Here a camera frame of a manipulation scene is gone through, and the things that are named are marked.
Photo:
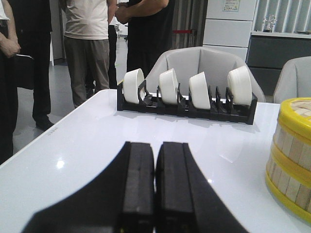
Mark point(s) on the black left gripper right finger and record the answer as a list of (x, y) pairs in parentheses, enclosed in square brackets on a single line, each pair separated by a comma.
[(185, 201)]

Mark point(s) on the white drawer cabinet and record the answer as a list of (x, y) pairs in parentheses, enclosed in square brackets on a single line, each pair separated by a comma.
[(228, 25)]

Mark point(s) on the person in beige shirt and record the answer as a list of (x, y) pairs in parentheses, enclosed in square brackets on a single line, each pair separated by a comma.
[(86, 43)]

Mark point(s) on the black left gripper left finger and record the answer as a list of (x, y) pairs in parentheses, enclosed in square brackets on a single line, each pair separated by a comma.
[(119, 200)]

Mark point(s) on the dark grey sideboard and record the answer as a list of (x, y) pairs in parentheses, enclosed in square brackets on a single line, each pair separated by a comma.
[(268, 52)]

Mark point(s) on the right grey chair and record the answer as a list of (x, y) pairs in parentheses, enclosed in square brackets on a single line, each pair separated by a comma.
[(294, 80)]

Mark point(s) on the grey chair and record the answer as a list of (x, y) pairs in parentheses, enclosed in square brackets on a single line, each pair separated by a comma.
[(188, 62), (294, 80)]

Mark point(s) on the left grey chair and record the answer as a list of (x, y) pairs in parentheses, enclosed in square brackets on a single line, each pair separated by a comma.
[(188, 62)]

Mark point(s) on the bamboo steamer lid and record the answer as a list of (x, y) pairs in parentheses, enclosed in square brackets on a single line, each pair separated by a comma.
[(296, 115)]

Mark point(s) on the white bowl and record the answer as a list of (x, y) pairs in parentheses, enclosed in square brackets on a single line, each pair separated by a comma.
[(199, 91), (240, 85), (131, 82), (168, 86)]

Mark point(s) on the person at left edge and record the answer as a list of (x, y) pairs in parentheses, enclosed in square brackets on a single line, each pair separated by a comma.
[(25, 36)]

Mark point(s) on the black bowl rack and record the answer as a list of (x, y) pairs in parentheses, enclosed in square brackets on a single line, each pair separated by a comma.
[(219, 111)]

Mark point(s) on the person in black clothes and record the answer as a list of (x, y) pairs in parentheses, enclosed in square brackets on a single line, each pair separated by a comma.
[(150, 29)]

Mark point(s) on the bamboo steamer tray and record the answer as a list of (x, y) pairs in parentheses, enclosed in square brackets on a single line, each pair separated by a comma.
[(290, 192), (293, 146)]

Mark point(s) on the red barrier belt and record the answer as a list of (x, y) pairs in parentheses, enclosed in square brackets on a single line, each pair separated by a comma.
[(191, 31)]

